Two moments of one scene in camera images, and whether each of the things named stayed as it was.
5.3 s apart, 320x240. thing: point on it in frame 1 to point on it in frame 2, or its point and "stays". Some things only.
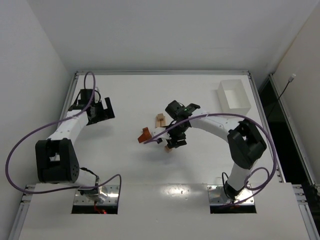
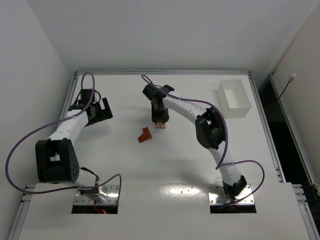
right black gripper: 176,143 to 160,119
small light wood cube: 168,149 to 160,125
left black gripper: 101,111 stays
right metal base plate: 217,196 stays
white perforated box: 233,97 stays
